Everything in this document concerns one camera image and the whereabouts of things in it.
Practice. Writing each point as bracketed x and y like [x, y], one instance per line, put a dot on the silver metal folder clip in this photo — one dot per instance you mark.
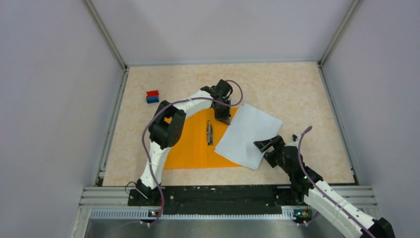
[209, 133]

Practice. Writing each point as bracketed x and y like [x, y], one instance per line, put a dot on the red and blue toy brick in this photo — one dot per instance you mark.
[152, 96]

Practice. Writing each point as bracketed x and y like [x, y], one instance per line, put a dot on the white slotted cable duct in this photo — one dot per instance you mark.
[148, 214]

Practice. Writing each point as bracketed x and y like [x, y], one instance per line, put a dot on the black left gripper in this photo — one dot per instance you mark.
[224, 117]

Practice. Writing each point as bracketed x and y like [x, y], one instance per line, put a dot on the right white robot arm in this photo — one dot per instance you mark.
[343, 215]

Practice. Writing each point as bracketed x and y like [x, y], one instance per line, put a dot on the white paper sheets stack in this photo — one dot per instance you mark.
[249, 125]

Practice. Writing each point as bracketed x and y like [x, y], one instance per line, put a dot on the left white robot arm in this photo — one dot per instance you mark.
[166, 128]

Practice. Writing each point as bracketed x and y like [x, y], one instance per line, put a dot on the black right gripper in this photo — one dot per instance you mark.
[263, 146]

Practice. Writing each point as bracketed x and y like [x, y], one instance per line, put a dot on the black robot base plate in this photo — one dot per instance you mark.
[223, 200]

